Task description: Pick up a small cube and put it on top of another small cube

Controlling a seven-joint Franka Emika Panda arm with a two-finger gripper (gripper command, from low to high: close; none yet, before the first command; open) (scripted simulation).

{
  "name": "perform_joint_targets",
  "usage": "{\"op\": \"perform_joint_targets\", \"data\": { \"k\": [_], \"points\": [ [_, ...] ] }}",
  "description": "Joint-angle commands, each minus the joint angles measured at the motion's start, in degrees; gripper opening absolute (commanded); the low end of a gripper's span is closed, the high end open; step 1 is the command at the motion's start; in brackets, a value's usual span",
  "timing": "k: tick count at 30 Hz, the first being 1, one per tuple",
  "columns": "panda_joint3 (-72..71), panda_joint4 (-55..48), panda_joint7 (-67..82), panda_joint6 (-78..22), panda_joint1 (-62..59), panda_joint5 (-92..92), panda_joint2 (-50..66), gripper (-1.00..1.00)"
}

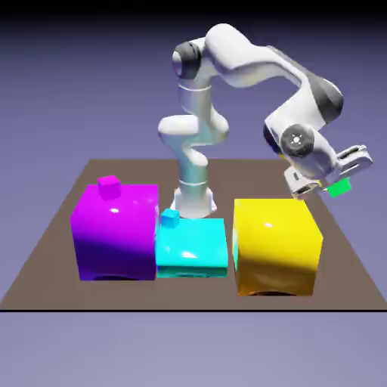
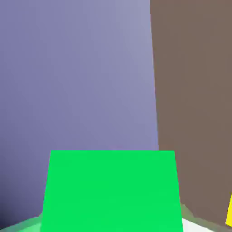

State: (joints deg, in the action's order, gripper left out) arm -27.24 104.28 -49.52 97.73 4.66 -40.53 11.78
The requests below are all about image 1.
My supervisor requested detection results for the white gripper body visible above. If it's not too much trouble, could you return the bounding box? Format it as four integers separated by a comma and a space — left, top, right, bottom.
284, 166, 330, 201

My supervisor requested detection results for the small green cube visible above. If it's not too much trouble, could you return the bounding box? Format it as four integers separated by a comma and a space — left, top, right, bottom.
327, 177, 352, 198

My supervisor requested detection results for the small cyan cube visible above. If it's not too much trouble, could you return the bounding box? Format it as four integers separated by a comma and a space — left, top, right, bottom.
159, 208, 181, 230

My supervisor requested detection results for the small magenta cube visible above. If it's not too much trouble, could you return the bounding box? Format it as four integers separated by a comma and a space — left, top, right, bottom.
97, 175, 122, 201

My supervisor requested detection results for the large yellow box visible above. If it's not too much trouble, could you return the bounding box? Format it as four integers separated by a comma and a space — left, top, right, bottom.
231, 197, 324, 298

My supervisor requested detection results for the large cyan box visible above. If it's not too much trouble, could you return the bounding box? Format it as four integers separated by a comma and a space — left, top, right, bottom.
154, 217, 228, 280

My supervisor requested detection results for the large magenta box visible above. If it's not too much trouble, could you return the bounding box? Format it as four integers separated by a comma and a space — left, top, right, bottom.
70, 183, 160, 282

